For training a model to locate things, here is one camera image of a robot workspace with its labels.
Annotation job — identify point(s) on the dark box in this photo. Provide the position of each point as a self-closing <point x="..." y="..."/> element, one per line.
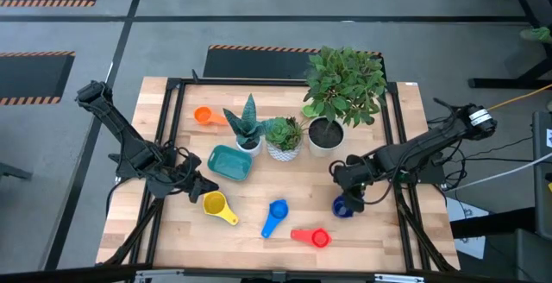
<point x="530" y="257"/>

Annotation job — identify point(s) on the black crossbar with silver brackets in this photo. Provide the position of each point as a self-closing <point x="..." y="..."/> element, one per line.
<point x="276" y="276"/>

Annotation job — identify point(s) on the grey cabinet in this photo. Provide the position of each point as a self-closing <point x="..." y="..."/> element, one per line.
<point x="541" y="166"/>

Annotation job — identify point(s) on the black aluminium table frame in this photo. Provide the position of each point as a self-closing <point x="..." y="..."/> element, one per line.
<point x="259" y="82"/>

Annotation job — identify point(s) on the medium blue measuring cup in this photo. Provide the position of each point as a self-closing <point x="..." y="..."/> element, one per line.
<point x="278" y="209"/>

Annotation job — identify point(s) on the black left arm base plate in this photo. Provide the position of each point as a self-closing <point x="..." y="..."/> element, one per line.
<point x="123" y="173"/>

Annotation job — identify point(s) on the orange measuring cup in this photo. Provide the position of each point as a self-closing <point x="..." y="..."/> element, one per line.
<point x="202" y="115"/>

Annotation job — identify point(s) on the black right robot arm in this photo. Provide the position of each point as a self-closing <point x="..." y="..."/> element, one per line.
<point x="422" y="147"/>

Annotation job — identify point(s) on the green object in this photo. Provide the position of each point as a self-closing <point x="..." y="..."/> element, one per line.
<point x="537" y="34"/>

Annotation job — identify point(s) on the red measuring cup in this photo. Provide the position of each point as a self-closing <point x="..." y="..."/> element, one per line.
<point x="320" y="238"/>

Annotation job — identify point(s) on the black metal stand legs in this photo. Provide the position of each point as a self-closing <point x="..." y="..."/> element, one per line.
<point x="496" y="83"/>

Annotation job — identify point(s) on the white floor sheet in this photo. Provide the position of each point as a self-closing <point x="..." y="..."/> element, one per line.
<point x="474" y="248"/>

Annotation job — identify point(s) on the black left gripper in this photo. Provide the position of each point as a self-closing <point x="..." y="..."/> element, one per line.
<point x="190" y="175"/>

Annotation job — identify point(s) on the snake plant in white pot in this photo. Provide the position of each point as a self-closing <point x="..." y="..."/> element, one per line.
<point x="248" y="123"/>

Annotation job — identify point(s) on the leafy plant in white pot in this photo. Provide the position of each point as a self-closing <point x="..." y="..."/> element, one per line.
<point x="340" y="84"/>

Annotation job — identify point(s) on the teal plastic basket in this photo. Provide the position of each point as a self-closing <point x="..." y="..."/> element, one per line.
<point x="230" y="163"/>

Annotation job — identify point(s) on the dark furniture foot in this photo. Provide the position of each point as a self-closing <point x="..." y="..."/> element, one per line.
<point x="13" y="171"/>

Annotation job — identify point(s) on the succulent in patterned pot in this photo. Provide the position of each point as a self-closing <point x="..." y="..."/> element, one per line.
<point x="282" y="134"/>

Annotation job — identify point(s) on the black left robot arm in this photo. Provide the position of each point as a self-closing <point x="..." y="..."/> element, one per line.
<point x="125" y="136"/>

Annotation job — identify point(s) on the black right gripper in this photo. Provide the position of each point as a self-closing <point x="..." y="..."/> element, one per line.
<point x="353" y="173"/>

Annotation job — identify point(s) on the yellow measuring cup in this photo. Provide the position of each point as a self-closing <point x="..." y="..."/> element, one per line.
<point x="215" y="204"/>

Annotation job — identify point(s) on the navy blue measuring cup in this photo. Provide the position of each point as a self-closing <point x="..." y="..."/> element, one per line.
<point x="338" y="211"/>

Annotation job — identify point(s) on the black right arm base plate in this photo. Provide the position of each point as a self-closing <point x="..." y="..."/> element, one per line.
<point x="431" y="176"/>

